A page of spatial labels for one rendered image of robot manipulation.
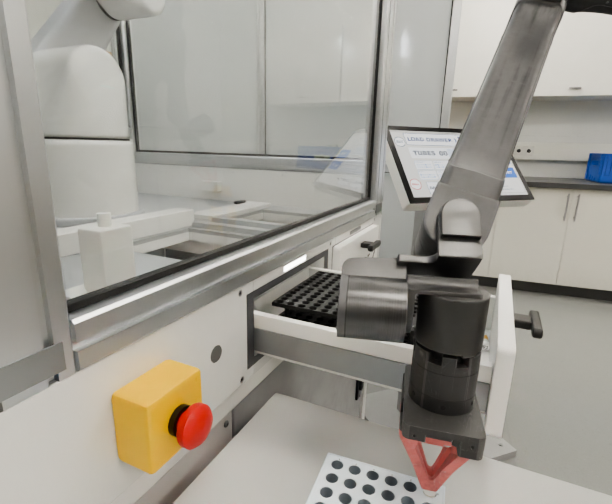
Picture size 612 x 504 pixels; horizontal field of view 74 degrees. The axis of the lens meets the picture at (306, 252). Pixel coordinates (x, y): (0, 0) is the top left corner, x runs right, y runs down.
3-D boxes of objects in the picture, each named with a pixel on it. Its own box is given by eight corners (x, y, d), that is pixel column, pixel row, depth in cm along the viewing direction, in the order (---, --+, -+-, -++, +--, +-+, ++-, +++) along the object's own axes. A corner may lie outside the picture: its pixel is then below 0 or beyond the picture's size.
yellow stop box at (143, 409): (210, 430, 42) (207, 368, 40) (157, 481, 35) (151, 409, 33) (172, 416, 44) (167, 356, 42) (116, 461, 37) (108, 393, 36)
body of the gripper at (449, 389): (400, 443, 34) (409, 363, 32) (403, 378, 43) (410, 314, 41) (484, 460, 32) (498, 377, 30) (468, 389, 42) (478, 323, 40)
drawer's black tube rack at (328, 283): (438, 326, 68) (442, 290, 66) (420, 378, 53) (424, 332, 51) (317, 302, 77) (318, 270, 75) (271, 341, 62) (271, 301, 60)
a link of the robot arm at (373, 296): (481, 197, 35) (456, 243, 42) (347, 191, 36) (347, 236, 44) (492, 334, 30) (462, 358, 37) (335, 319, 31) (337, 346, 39)
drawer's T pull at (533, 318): (537, 319, 57) (539, 309, 56) (542, 341, 50) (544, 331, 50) (509, 314, 58) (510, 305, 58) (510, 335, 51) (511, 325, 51)
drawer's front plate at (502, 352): (501, 335, 70) (510, 274, 67) (500, 441, 44) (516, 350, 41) (489, 332, 70) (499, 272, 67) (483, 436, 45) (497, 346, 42)
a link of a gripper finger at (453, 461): (391, 499, 38) (401, 412, 36) (395, 447, 45) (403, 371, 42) (468, 517, 36) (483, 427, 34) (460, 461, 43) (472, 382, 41)
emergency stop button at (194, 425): (217, 434, 39) (216, 397, 38) (189, 462, 35) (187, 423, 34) (193, 424, 40) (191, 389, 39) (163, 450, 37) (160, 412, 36)
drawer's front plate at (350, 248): (376, 264, 110) (379, 224, 107) (338, 298, 84) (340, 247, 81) (370, 263, 110) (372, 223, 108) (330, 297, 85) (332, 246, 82)
